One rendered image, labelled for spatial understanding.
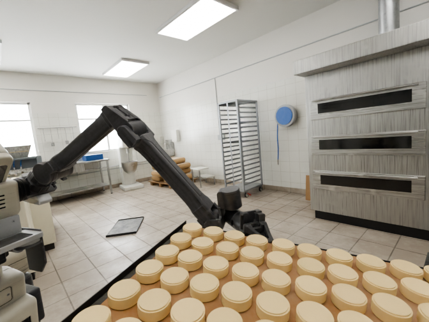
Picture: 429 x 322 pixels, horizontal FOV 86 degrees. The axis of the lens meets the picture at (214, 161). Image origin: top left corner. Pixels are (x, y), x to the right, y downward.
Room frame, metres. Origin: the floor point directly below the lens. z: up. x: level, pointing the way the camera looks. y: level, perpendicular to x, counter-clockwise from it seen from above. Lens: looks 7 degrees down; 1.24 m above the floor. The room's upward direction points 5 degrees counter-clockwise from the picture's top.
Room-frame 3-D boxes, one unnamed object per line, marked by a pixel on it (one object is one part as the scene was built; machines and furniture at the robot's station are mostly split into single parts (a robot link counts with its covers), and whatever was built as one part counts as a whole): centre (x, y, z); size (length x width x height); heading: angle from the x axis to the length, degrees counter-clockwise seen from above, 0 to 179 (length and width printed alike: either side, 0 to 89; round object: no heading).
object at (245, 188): (4.59, -0.55, 0.93); 0.64 x 0.51 x 1.78; 135
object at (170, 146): (7.15, 1.43, 0.92); 1.00 x 0.36 x 1.11; 42
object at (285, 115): (4.24, -1.36, 1.10); 0.41 x 0.15 x 1.10; 42
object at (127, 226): (3.31, 1.39, 0.02); 0.60 x 0.40 x 0.03; 7
